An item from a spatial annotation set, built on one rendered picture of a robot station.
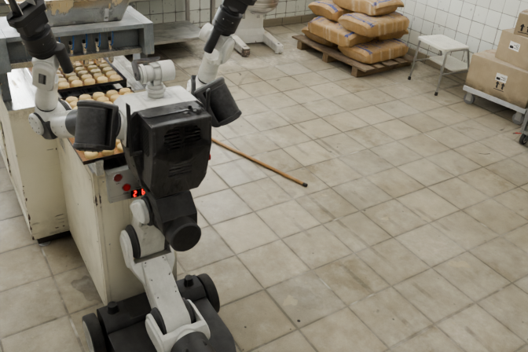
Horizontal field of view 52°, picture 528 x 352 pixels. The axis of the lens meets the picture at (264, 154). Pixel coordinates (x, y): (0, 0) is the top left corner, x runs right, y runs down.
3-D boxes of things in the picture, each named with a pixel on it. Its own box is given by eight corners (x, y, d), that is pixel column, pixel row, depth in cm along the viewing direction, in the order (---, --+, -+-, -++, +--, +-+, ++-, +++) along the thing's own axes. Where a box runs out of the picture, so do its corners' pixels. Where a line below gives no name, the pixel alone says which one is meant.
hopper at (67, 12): (1, 17, 258) (-4, -12, 251) (117, 8, 284) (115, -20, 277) (12, 35, 237) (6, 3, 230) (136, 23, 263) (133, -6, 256)
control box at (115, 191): (107, 199, 216) (104, 170, 209) (163, 185, 228) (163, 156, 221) (110, 204, 214) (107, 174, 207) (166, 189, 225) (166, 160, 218)
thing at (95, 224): (70, 242, 299) (47, 92, 255) (130, 225, 315) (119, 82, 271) (109, 329, 248) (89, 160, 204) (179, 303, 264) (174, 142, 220)
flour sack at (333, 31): (302, 31, 590) (304, 16, 582) (331, 27, 613) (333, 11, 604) (349, 51, 541) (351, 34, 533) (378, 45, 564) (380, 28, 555)
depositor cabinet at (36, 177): (-3, 148, 383) (-28, 31, 341) (98, 128, 417) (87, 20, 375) (34, 253, 290) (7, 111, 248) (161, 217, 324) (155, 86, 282)
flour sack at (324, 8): (329, 23, 567) (331, 8, 559) (306, 13, 597) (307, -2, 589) (379, 17, 602) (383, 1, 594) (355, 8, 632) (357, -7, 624)
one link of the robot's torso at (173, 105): (229, 193, 185) (232, 97, 168) (133, 221, 169) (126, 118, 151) (192, 154, 207) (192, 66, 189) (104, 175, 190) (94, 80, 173)
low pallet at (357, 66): (291, 45, 620) (291, 35, 615) (343, 36, 662) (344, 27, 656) (363, 81, 536) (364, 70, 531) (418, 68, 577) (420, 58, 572)
